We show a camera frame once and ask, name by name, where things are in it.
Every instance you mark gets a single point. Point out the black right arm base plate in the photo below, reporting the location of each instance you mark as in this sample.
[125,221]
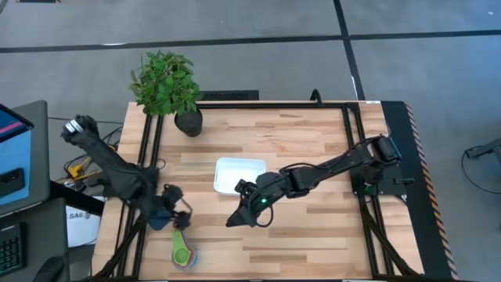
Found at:
[395,186]

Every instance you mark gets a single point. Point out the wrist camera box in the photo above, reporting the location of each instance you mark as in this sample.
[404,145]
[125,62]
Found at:
[172,194]
[242,187]

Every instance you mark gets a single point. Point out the grey desk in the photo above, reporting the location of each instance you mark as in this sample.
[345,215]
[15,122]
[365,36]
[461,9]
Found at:
[39,156]

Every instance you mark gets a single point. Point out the black floor grille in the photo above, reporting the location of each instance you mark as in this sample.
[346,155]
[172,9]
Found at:
[229,95]

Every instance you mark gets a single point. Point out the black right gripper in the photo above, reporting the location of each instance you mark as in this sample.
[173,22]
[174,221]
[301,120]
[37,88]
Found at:
[272,186]

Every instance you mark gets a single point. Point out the white plastic basket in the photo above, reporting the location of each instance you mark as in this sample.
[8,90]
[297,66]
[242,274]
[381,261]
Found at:
[235,174]

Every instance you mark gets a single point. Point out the laptop screen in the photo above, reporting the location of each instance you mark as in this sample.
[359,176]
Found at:
[11,125]

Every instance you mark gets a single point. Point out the grey floor stand leg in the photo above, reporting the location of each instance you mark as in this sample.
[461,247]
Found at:
[487,148]

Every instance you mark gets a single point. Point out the black mat with hazard stripe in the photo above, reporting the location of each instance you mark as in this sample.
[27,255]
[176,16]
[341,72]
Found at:
[415,235]

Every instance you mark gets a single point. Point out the white paper sheet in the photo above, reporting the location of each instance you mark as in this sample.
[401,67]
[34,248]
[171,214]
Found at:
[82,231]

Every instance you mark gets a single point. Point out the green measuring cup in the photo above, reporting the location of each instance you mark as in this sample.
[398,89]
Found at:
[182,254]

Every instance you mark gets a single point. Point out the black metal bar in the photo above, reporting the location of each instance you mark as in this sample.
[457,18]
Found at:
[74,197]

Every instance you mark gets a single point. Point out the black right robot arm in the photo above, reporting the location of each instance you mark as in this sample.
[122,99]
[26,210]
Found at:
[344,158]

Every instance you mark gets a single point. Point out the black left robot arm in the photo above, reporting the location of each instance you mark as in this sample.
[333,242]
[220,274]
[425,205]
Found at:
[113,168]

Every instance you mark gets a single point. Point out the black keyboard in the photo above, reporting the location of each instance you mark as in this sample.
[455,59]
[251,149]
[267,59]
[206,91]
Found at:
[11,250]

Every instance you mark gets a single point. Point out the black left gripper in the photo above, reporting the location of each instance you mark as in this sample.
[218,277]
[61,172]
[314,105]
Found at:
[158,213]

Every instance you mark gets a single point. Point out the green plant in black pot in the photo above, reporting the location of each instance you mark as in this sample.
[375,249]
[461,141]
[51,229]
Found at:
[166,84]

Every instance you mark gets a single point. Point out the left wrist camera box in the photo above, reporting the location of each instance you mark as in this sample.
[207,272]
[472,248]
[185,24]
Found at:
[172,194]

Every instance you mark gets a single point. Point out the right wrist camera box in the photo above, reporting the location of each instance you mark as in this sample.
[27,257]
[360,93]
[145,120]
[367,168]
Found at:
[242,187]

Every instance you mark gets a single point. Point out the black aluminium table frame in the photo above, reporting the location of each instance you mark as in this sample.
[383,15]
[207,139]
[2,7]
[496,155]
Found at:
[274,105]

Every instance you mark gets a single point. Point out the teal measuring cup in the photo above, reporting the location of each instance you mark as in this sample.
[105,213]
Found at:
[195,255]

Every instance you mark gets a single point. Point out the black computer mouse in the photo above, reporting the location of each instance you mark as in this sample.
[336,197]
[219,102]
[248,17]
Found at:
[49,270]

